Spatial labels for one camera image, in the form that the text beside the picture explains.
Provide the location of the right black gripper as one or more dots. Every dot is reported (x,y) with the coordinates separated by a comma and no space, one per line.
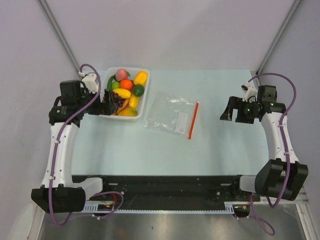
(236,103)

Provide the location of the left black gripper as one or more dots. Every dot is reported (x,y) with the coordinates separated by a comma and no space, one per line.
(106,108)

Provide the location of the purple toy grapes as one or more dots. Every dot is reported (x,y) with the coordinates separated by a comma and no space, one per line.
(118,101)

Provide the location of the orange toy orange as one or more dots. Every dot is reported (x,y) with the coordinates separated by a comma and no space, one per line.
(126,84)

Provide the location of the pink toy peach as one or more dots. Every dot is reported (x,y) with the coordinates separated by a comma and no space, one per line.
(121,74)

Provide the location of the green toy avocado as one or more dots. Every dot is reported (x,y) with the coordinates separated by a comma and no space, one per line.
(138,90)

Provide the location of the yellow toy bell pepper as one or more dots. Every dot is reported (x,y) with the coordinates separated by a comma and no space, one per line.
(141,78)

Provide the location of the clear zip top bag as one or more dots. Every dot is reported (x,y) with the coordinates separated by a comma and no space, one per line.
(172,114)

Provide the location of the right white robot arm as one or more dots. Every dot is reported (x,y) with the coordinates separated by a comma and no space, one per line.
(282,176)

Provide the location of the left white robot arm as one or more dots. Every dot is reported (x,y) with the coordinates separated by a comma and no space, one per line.
(57,192)

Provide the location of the green toy cucumber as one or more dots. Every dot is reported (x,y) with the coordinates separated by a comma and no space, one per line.
(110,82)

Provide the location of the light green toy lime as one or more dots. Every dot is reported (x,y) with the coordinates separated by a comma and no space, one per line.
(115,85)

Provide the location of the orange toy papaya slice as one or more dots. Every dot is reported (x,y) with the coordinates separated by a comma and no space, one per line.
(124,106)

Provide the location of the yellow green toy mango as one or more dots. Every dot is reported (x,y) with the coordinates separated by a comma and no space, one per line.
(128,112)

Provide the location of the yellow toy lemon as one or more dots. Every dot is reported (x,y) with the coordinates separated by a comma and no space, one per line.
(133,101)

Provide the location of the white plastic basket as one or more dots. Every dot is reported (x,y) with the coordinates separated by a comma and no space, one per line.
(133,71)

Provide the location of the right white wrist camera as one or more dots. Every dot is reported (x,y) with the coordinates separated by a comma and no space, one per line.
(250,92)

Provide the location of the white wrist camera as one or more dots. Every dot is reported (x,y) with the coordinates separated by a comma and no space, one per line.
(90,79)
(250,92)

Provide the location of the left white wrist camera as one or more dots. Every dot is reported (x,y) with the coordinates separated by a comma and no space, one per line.
(90,79)

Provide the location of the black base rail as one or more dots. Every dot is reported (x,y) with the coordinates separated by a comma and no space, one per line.
(174,193)

